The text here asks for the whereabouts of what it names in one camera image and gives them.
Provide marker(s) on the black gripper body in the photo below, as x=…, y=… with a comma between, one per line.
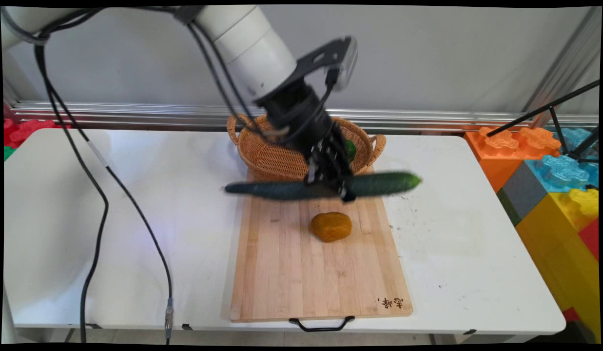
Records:
x=301, y=119

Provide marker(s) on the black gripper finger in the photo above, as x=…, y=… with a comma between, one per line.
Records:
x=342, y=165
x=320, y=165

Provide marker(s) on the dark green cucumber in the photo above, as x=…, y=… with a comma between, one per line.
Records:
x=379, y=184

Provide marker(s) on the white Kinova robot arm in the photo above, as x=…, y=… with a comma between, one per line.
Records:
x=243, y=41

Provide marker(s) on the green bell pepper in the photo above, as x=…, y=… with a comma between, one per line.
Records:
x=350, y=149

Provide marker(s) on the woven wicker basket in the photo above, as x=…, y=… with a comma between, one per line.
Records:
x=272, y=158

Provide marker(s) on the orange-brown potato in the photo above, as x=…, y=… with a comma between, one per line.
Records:
x=331, y=227

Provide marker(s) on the orange toy building block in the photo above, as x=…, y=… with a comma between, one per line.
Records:
x=496, y=156

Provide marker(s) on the grey toy building block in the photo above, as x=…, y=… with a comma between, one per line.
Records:
x=523, y=192

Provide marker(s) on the blue toy building block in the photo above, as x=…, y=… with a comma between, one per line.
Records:
x=562, y=173

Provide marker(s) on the black tripod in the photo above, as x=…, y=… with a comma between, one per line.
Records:
x=554, y=105

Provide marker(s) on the yellow toy building block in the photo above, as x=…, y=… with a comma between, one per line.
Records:
x=559, y=243

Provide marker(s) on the red toy building block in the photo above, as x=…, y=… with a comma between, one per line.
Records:
x=590, y=239

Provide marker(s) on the red toy blocks pile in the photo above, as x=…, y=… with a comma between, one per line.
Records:
x=26, y=129

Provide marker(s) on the green toy building block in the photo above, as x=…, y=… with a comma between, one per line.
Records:
x=9, y=152

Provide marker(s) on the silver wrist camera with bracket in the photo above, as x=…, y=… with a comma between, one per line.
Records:
x=347, y=58

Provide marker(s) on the aluminium rail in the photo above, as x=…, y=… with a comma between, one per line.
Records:
x=135, y=114

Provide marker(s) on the diagonal aluminium post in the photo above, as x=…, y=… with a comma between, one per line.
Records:
x=564, y=68

